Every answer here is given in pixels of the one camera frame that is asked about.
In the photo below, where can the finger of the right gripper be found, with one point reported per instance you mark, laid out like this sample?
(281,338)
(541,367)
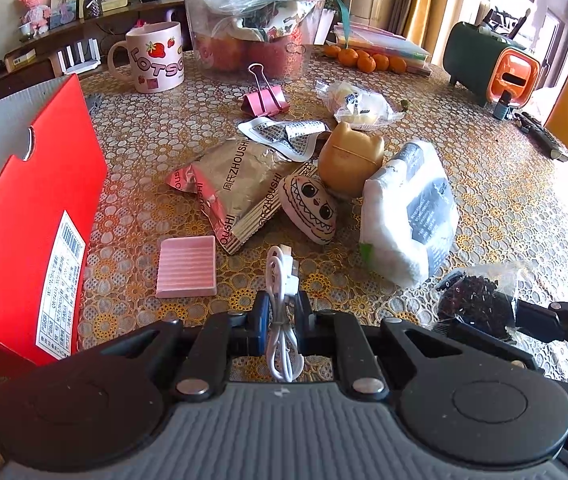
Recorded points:
(544,324)

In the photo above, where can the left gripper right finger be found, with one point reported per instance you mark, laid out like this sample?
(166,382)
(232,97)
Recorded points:
(314,330)

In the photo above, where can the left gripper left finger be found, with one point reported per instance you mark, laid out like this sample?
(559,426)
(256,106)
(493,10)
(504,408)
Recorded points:
(250,328)

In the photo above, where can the bag of dark tea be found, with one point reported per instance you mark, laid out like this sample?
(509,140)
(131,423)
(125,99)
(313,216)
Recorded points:
(485,297)

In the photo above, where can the silver foil sachet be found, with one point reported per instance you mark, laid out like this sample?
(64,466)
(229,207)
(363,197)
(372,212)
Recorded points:
(295,140)

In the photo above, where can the pink binder clip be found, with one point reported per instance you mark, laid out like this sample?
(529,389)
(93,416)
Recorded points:
(267,100)

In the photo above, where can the pink striped sticky notepad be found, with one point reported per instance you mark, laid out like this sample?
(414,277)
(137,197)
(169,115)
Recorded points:
(187,267)

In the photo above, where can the cartoon face plush pouch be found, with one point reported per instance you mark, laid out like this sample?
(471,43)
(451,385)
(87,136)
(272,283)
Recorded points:
(309,207)

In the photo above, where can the gold snack packet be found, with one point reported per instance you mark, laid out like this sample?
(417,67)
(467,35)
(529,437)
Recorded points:
(236,183)

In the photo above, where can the orange bear shaped case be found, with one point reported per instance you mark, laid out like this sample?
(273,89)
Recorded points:
(348,158)

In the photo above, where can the black remote control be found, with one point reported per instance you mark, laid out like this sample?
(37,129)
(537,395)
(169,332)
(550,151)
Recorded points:
(540,136)

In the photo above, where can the blue small bottle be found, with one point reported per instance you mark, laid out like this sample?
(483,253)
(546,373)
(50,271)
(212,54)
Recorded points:
(502,106)

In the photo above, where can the clear bag of candy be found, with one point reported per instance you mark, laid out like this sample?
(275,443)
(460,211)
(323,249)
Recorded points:
(362,109)

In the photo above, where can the red cardboard box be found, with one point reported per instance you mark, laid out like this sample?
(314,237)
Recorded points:
(52,171)

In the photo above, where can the green orange desk organizer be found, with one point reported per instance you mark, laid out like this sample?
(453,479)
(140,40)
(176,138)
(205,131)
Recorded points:
(488,65)

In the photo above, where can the orange tangerine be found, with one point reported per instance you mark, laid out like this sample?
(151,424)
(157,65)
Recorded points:
(397,65)
(366,64)
(348,57)
(381,62)

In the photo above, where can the pink strawberry mug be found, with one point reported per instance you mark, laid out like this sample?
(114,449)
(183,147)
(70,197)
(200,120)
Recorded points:
(155,57)

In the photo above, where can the plastic bag of apples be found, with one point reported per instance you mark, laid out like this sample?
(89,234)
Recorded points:
(229,35)

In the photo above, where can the white wifi router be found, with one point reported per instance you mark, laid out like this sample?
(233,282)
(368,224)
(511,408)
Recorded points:
(78,58)

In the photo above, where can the wooden tv cabinet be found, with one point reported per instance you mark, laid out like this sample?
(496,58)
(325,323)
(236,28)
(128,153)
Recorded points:
(36,60)

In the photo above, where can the pink plush bear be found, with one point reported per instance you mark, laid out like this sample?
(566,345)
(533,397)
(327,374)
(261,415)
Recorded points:
(38,13)

